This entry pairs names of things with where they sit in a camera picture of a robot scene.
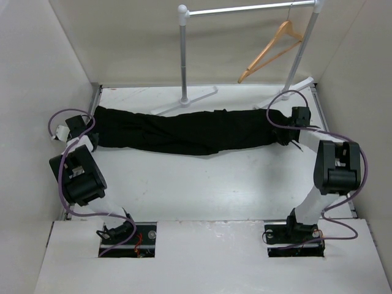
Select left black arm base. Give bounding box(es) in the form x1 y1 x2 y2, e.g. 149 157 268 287
97 222 157 258

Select metal table rail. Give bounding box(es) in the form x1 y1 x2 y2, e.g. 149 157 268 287
309 84 358 219
59 82 103 221

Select wooden clothes hanger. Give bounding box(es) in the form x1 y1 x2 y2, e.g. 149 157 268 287
237 2 304 84

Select left metal table rail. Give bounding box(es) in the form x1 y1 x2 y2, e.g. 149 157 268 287
59 82 103 221

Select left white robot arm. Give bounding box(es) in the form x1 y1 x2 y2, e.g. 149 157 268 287
49 115 138 244

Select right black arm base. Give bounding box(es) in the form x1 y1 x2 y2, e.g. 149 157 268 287
262 222 325 258

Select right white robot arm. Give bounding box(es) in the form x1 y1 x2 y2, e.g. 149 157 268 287
279 107 361 243

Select right metal table rail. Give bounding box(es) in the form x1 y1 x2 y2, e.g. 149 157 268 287
309 84 358 219

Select white clothes rack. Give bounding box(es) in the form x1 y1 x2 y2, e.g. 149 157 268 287
149 0 326 116

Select black trousers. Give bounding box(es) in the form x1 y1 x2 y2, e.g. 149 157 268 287
92 107 300 156

